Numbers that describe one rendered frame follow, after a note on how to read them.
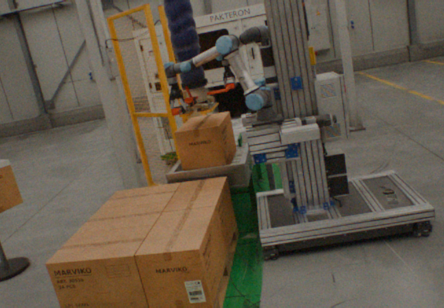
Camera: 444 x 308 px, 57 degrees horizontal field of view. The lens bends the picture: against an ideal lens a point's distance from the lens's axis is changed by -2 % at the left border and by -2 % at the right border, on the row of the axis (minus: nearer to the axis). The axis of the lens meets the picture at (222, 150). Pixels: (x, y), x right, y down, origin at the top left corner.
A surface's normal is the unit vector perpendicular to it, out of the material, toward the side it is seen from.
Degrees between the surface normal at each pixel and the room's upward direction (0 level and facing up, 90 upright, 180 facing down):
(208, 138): 90
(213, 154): 90
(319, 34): 90
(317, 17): 90
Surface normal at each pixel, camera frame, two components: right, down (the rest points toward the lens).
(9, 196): 0.83, -0.01
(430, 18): -0.05, 0.27
